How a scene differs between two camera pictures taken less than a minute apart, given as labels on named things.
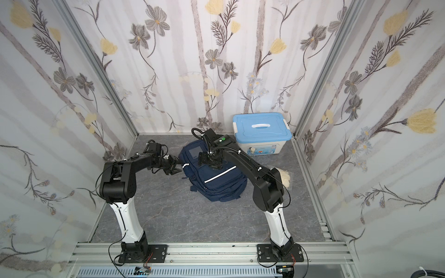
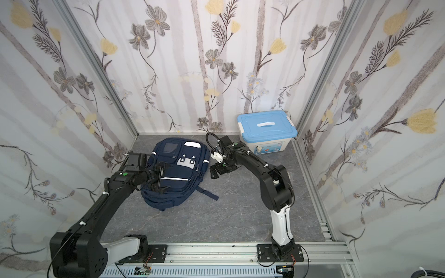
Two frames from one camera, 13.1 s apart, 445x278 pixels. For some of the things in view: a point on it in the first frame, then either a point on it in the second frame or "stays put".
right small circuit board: [284, 268] stays put
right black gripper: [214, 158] → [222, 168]
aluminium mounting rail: [108, 254] stays put
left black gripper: [174, 160] → [160, 170]
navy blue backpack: [228, 184] → [184, 163]
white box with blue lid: [261, 133] stays put
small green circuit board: [142, 270] stays put
